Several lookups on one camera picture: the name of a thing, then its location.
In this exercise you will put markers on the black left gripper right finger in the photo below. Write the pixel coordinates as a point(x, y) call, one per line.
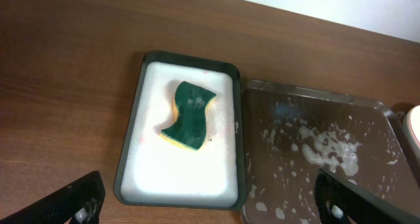
point(340, 201)

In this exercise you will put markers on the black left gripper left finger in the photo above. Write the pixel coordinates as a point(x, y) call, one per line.
point(78, 202)

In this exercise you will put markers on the pink plate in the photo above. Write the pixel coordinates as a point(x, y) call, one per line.
point(411, 127)

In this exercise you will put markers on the green and yellow sponge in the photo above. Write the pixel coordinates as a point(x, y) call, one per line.
point(190, 126)

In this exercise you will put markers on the large brown serving tray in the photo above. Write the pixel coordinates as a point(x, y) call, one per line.
point(291, 132)

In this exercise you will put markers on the small black tray white liner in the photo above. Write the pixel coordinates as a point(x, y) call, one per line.
point(154, 172)

